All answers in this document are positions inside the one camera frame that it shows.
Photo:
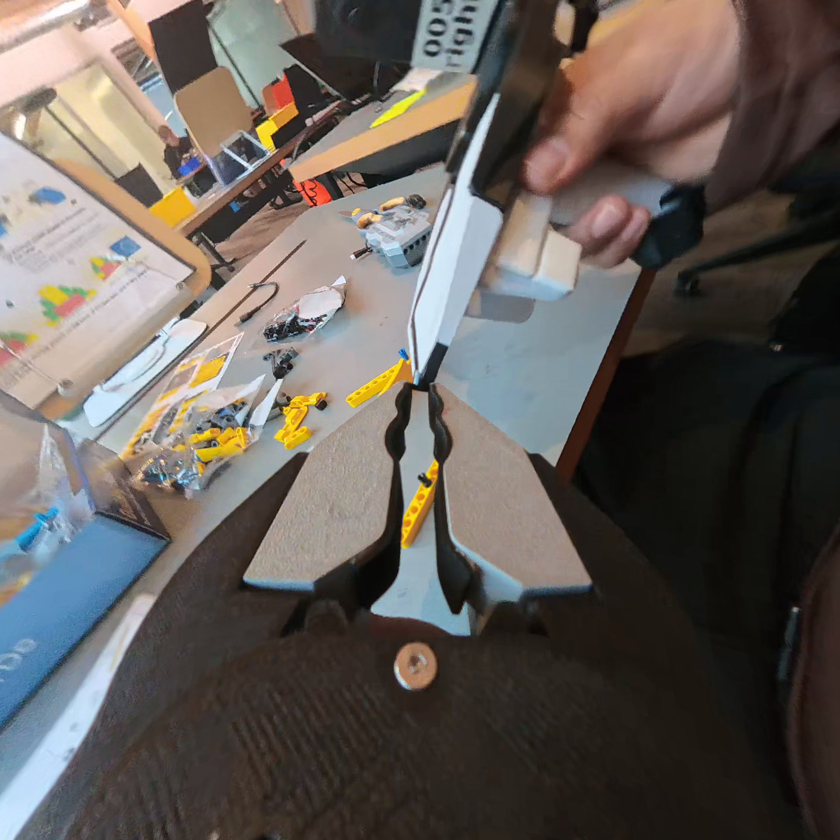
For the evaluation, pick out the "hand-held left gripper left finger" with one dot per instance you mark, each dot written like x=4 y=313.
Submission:
x=321 y=512

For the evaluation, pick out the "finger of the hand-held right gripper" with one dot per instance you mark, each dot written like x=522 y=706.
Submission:
x=502 y=307
x=453 y=275

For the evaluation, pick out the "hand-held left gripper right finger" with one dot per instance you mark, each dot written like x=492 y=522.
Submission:
x=512 y=518

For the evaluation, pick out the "long yellow holed beam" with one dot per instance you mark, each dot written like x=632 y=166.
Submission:
x=374 y=388
x=417 y=508

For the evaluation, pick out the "person's right forearm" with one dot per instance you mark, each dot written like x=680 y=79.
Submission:
x=787 y=85

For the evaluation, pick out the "grey desk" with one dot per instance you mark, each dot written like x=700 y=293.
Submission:
x=525 y=367

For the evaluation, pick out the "wooden background desk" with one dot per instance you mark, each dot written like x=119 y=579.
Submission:
x=380 y=138

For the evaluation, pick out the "person's right hand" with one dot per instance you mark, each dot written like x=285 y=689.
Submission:
x=630 y=98

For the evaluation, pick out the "grey robot hub block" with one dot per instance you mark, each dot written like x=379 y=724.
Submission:
x=400 y=239

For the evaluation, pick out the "small yellow three-hole beam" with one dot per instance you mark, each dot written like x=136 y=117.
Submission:
x=295 y=437

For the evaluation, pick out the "small grey orange tool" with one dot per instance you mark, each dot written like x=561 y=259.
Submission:
x=387 y=207

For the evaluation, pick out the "yellow paper sheet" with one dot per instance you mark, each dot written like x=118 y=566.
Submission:
x=397 y=109

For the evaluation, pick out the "clear bag yellow connectors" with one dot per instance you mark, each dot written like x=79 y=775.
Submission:
x=197 y=439

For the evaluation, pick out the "clear bag black parts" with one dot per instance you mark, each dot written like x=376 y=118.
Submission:
x=305 y=315

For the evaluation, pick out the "loose black connector pieces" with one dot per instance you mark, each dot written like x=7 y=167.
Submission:
x=281 y=361

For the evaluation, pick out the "orange plastic item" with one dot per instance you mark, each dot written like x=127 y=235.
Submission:
x=315 y=190

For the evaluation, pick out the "yellow black sticker sheet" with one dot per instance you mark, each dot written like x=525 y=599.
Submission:
x=197 y=371

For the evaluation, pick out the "flat grey stand base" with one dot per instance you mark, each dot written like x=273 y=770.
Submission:
x=144 y=367

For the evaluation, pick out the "yellow foam block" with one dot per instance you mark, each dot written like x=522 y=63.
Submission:
x=272 y=124

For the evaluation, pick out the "blue cardboard kit box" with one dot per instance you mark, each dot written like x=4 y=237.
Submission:
x=72 y=590

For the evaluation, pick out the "clear printed plastic bag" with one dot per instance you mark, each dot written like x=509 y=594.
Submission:
x=39 y=472

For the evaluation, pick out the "blue robot part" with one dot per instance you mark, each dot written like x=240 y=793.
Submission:
x=36 y=528

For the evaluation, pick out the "tan sign board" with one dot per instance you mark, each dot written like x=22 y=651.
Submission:
x=164 y=229

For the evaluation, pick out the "white instruction booklet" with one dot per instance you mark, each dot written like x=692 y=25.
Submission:
x=65 y=722

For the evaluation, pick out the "person's torso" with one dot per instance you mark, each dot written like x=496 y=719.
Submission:
x=820 y=656

